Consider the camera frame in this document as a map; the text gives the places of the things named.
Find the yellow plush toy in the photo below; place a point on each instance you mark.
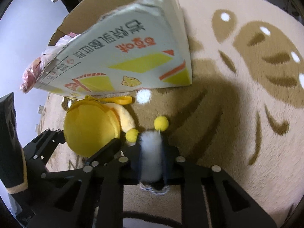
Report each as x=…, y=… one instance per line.
x=91, y=123

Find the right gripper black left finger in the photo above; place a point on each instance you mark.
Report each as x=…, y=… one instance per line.
x=98, y=188

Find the beige patterned fleece blanket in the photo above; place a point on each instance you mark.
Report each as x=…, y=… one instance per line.
x=244, y=109

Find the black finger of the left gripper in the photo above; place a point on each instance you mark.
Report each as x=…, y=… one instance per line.
x=38, y=152

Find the white fluffy bee plush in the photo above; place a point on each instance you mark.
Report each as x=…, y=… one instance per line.
x=150, y=165

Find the pink plush roll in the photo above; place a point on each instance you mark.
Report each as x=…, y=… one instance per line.
x=37, y=66

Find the wall power socket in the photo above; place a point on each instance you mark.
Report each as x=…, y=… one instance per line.
x=40, y=109

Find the cardboard box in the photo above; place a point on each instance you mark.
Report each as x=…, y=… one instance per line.
x=119, y=46

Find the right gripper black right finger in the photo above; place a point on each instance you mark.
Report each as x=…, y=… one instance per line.
x=211, y=198

